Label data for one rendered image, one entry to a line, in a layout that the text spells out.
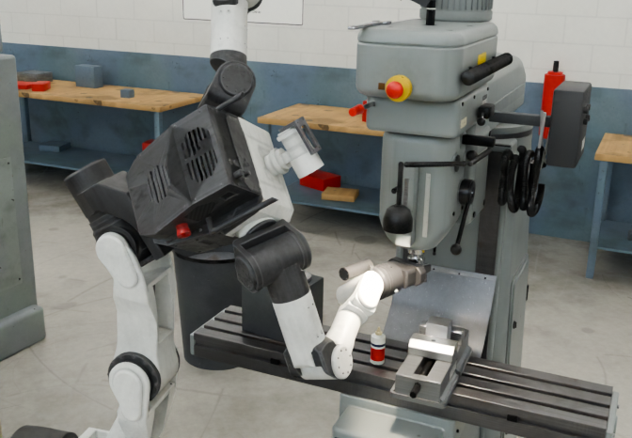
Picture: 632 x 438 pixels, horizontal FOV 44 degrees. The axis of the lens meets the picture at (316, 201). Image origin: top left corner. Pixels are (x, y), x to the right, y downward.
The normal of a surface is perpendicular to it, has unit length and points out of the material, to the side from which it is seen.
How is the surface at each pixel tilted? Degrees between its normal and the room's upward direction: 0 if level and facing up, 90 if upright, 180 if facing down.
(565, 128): 90
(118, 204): 90
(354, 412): 0
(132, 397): 90
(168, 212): 74
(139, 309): 115
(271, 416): 0
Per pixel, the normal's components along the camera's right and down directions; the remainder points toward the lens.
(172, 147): -0.68, -0.07
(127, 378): -0.26, 0.27
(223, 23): -0.15, -0.21
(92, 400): 0.02, -0.96
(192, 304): -0.51, 0.30
